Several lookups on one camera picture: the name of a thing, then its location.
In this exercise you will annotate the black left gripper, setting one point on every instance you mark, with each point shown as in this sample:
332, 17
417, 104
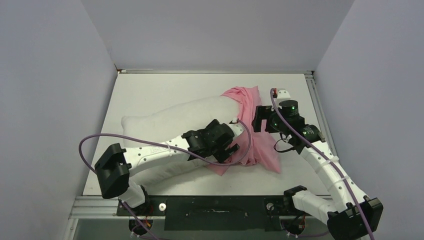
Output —
221, 153

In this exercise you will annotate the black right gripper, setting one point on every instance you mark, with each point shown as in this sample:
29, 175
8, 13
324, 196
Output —
264, 112

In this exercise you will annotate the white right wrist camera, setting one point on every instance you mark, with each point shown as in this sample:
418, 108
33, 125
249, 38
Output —
280, 94

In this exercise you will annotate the pink pillowcase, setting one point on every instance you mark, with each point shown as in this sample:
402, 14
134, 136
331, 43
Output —
256, 148

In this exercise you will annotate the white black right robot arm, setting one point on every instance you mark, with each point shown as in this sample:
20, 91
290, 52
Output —
351, 214

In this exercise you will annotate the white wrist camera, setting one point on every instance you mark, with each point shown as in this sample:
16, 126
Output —
237, 127
280, 94

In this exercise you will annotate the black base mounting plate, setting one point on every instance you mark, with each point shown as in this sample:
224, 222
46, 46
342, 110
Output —
219, 213

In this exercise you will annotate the white pillow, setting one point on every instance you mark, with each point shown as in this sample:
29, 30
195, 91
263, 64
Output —
172, 122

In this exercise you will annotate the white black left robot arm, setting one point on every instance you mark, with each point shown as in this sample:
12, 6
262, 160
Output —
117, 165

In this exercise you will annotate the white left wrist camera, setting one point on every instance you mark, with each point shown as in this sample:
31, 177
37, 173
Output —
237, 127

